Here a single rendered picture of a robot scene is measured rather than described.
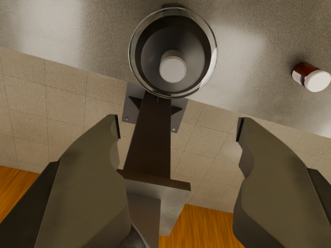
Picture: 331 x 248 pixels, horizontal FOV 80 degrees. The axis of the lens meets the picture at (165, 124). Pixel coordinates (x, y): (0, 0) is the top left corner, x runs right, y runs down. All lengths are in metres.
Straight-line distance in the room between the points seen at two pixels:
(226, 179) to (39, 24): 1.99
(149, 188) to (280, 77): 0.53
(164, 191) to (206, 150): 1.17
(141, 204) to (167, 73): 0.61
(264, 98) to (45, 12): 0.54
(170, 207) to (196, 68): 0.67
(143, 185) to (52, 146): 1.50
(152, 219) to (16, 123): 1.66
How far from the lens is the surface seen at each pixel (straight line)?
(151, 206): 0.77
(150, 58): 0.24
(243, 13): 0.49
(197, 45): 0.24
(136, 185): 0.75
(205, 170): 2.06
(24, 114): 2.05
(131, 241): 0.72
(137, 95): 1.56
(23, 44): 0.59
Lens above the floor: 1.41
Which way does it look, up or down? 57 degrees down
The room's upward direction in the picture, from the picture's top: 177 degrees counter-clockwise
